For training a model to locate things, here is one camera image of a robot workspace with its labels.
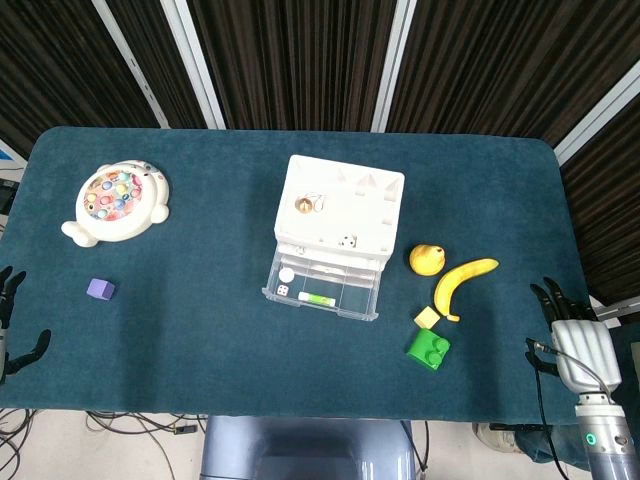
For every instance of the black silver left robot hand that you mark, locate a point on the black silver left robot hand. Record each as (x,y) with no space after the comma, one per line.
(2,300)

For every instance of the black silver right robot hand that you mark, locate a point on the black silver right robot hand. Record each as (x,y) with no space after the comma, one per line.
(585,355)

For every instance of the small yellow block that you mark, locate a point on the small yellow block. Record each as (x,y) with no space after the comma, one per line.
(426,317)

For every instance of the clear plastic drawer with dividers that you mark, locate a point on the clear plastic drawer with dividers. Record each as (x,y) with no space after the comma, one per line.
(350,300)

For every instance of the blue grey right robot arm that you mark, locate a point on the blue grey right robot arm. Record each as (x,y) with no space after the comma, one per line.
(605,445)

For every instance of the white plastic drawer cabinet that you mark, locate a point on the white plastic drawer cabinet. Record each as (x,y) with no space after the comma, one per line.
(340,200)

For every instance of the purple cube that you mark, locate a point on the purple cube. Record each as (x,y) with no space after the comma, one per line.
(100,290)

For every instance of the white shoe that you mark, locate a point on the white shoe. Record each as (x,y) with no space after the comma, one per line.
(500,440)

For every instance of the white fishing game toy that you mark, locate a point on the white fishing game toy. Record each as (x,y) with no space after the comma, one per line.
(115,205)

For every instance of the yellow toy banana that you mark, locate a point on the yellow toy banana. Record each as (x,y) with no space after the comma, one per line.
(450,285)

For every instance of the green building brick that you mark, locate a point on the green building brick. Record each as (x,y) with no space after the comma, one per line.
(425,347)

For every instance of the yellow toy pear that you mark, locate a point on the yellow toy pear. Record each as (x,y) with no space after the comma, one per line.
(426,261)

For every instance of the teal velvet tablecloth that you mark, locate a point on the teal velvet tablecloth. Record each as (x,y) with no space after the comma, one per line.
(200,340)

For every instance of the black power adapter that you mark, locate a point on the black power adapter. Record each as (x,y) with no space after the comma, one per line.
(184,429)

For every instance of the white die with black dots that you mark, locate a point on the white die with black dots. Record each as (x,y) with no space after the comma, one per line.
(348,240)
(282,290)

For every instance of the green white glue stick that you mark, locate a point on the green white glue stick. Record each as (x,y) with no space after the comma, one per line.
(316,298)

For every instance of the white round disc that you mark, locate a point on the white round disc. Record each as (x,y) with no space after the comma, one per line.
(287,276)

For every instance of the blue grey robot torso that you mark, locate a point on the blue grey robot torso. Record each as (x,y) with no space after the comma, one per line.
(305,450)

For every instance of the small brass bell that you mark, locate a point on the small brass bell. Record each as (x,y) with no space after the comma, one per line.
(304,204)

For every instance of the dark brown pleated curtain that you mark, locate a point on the dark brown pleated curtain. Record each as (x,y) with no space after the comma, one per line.
(300,50)

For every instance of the white metal frame post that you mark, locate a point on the white metal frame post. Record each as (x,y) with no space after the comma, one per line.
(195,64)
(393,65)
(132,64)
(595,117)

